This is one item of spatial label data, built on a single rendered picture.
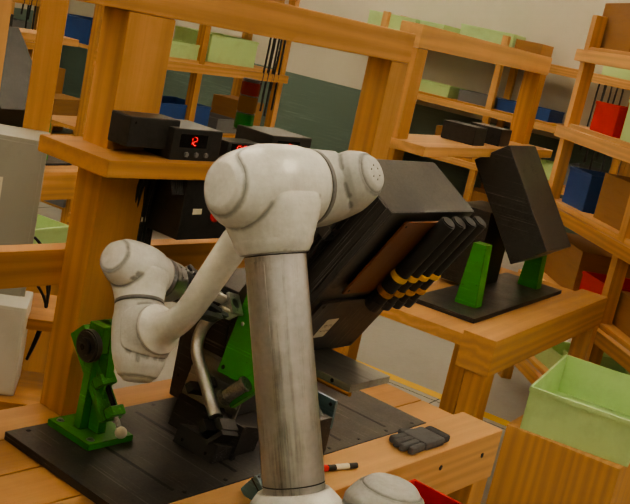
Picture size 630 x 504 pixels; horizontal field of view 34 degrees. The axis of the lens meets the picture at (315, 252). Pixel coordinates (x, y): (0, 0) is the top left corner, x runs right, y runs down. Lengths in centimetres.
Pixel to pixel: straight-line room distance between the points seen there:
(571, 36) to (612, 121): 567
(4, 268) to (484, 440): 140
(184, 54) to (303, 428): 670
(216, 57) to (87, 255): 616
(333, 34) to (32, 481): 142
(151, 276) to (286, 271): 56
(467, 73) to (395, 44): 885
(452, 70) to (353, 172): 1035
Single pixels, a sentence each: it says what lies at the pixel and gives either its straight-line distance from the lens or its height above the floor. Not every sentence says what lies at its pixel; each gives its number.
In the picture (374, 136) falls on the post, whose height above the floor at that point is 162.
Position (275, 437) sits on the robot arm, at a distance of 161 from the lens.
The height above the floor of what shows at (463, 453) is 87.
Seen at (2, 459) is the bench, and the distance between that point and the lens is 233.
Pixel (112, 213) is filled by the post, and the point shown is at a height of 139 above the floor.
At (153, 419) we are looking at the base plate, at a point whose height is 90.
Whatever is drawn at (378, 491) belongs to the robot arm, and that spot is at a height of 119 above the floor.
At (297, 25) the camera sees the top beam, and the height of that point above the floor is 189.
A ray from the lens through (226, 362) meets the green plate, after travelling 244.
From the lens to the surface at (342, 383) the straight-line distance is 239.
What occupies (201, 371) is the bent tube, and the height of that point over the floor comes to 107.
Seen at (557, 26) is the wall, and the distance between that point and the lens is 1161.
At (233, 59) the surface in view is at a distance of 867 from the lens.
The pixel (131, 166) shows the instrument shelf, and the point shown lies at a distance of 226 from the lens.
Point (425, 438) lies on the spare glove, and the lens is 275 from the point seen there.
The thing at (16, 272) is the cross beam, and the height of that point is 122.
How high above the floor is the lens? 191
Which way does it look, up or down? 12 degrees down
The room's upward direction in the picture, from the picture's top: 12 degrees clockwise
